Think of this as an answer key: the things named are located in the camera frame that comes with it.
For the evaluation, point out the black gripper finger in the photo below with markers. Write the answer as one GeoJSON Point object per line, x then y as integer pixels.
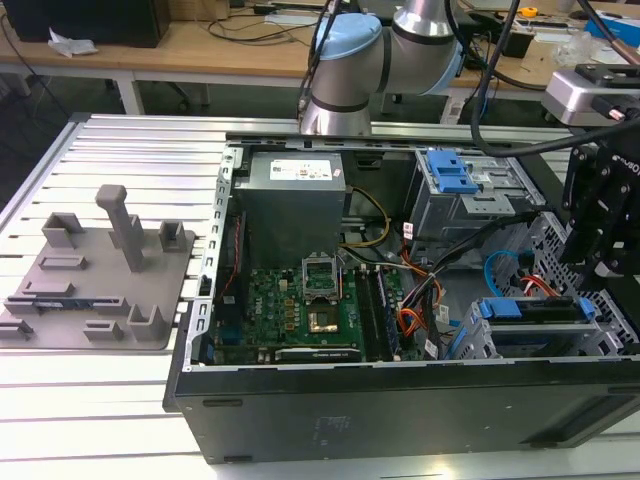
{"type": "Point", "coordinates": [580, 200]}
{"type": "Point", "coordinates": [617, 225]}

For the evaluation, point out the hard disk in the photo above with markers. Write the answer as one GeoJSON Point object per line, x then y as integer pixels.
{"type": "Point", "coordinates": [500, 307]}

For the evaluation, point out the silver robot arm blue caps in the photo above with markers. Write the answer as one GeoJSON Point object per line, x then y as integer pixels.
{"type": "Point", "coordinates": [350, 65]}

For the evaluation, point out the grey perforated disk bay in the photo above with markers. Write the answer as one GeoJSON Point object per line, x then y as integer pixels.
{"type": "Point", "coordinates": [475, 340]}

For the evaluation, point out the grey metal drive cage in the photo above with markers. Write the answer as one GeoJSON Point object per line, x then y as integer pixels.
{"type": "Point", "coordinates": [480, 205]}

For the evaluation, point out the clear plastic bag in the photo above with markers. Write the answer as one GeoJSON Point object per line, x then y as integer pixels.
{"type": "Point", "coordinates": [575, 50]}

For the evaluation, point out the blue drive carrier latch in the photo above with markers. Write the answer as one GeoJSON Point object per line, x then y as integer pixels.
{"type": "Point", "coordinates": [450, 172]}

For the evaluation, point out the wooden desk with clutter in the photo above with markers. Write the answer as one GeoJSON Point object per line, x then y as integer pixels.
{"type": "Point", "coordinates": [525, 75]}

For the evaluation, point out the blue cardboard box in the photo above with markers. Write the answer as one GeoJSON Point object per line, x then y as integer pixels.
{"type": "Point", "coordinates": [620, 22]}

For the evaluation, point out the white paper tag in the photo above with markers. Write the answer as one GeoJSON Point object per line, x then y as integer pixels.
{"type": "Point", "coordinates": [452, 110]}

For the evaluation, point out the small black device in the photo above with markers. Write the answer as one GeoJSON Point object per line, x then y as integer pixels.
{"type": "Point", "coordinates": [520, 45]}

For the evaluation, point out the yellow tape roll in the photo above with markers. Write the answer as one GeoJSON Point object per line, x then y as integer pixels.
{"type": "Point", "coordinates": [527, 12]}

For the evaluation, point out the RAM stick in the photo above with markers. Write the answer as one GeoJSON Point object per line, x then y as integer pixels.
{"type": "Point", "coordinates": [389, 310]}

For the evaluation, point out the black RAM slots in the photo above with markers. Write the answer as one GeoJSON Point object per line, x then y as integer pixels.
{"type": "Point", "coordinates": [367, 310]}

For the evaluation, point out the CPU socket with gold contacts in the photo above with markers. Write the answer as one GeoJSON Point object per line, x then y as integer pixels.
{"type": "Point", "coordinates": [324, 320]}

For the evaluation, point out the grey power supply unit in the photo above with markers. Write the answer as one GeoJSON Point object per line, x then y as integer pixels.
{"type": "Point", "coordinates": [290, 215]}

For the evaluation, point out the black graphics card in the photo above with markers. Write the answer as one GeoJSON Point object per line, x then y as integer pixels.
{"type": "Point", "coordinates": [320, 355]}

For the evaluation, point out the black open PC case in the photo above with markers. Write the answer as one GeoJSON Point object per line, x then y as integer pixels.
{"type": "Point", "coordinates": [350, 415]}

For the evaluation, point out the green motherboard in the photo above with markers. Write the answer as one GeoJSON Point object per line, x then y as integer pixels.
{"type": "Point", "coordinates": [270, 300]}

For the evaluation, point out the white flat device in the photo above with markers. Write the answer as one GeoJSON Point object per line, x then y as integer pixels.
{"type": "Point", "coordinates": [290, 19]}

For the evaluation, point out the wooden desk with white legs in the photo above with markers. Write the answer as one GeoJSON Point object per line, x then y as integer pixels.
{"type": "Point", "coordinates": [175, 55]}

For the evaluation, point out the grey plastic parts rack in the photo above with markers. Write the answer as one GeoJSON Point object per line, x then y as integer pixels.
{"type": "Point", "coordinates": [100, 300]}

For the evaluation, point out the large black box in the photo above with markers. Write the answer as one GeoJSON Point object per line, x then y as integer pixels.
{"type": "Point", "coordinates": [90, 20]}

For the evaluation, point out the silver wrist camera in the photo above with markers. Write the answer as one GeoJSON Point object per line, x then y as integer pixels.
{"type": "Point", "coordinates": [570, 97]}

